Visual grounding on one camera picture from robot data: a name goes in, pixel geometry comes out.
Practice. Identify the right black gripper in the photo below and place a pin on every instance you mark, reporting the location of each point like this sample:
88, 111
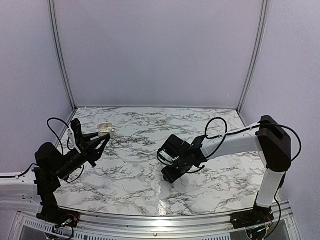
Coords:
171, 176

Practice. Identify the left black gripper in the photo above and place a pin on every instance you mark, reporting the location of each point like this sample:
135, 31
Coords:
88, 148

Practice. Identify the white earbud charging case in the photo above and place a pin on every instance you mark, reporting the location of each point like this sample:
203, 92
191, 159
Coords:
105, 128

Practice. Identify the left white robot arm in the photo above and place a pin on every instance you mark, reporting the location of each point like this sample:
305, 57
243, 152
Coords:
33, 190

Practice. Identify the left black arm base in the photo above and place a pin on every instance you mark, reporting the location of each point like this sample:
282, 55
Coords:
52, 213

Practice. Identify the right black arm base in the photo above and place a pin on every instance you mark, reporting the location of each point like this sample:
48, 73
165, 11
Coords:
256, 216

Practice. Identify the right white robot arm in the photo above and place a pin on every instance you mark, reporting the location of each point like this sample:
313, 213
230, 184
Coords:
266, 137

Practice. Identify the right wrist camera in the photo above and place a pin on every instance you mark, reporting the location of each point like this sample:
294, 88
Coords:
173, 149

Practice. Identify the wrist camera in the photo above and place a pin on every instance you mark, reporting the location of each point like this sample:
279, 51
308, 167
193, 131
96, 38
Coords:
173, 149
74, 131

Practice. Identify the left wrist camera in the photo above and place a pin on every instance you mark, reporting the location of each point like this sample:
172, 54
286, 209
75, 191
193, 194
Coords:
74, 131

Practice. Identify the front aluminium rail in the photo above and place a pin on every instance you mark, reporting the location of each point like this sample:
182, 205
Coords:
104, 226

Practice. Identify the left aluminium corner post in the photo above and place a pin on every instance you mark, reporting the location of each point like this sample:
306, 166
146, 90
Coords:
59, 54

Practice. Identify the aluminium corner post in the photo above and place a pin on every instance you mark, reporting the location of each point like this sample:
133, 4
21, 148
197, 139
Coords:
255, 54
59, 54

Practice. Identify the right aluminium corner post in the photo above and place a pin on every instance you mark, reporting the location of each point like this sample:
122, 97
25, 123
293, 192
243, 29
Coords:
255, 54

